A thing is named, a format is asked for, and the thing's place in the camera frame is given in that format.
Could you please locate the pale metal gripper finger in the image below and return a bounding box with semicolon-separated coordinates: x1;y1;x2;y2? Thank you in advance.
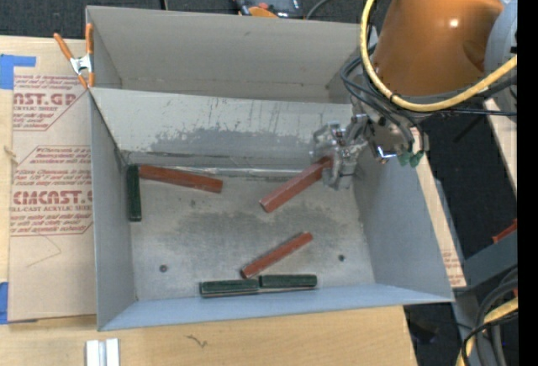
321;146;359;191
309;122;347;158

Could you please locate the red-brown block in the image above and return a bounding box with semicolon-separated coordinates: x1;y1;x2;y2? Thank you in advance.
138;164;224;194
240;231;314;280
259;156;334;214

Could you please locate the grey metal bin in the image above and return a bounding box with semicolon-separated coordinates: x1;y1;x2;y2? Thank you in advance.
85;5;456;332

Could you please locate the dark green flat block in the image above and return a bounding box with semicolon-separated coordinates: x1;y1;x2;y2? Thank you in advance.
257;273;319;290
198;278;261;299
126;163;143;223

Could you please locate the brown cardboard board red print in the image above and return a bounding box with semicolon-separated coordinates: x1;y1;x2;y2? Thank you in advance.
0;34;467;325

